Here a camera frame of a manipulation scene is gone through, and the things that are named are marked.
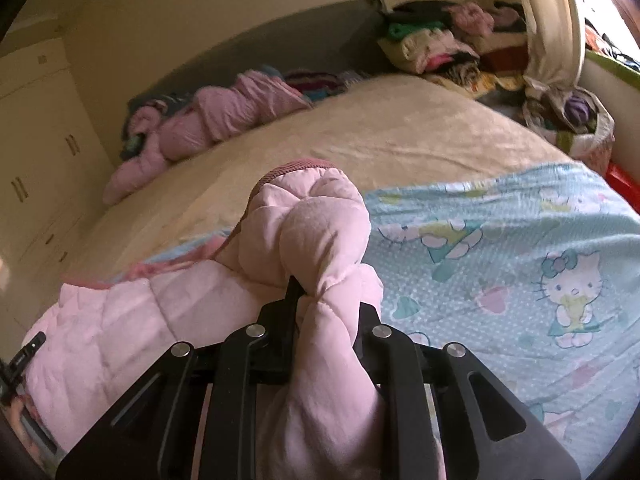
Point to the beige bed sheet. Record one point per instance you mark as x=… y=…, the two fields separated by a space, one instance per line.
x=389 y=131

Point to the blue cartoon print blanket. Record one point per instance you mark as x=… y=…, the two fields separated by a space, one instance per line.
x=537 y=274

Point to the pile of folded clothes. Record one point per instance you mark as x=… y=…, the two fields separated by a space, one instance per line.
x=479 y=52

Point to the dark grey headboard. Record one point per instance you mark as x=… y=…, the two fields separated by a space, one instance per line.
x=332 y=38

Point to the cream wardrobe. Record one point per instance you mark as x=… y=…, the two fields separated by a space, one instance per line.
x=53 y=172

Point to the cream curtain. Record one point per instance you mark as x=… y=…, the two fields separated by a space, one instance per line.
x=556 y=41

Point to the dark striped folded garment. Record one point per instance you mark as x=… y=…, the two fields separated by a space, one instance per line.
x=317 y=86

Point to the plastic bag of clothes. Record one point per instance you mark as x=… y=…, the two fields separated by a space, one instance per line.
x=574 y=120

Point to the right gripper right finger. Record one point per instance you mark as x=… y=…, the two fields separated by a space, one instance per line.
x=446 y=413

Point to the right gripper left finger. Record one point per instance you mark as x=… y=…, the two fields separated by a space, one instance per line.
x=192 y=414

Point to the red box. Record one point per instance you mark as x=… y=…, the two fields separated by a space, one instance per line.
x=623 y=184

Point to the light pink quilted jacket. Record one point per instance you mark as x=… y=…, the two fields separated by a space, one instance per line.
x=305 y=222

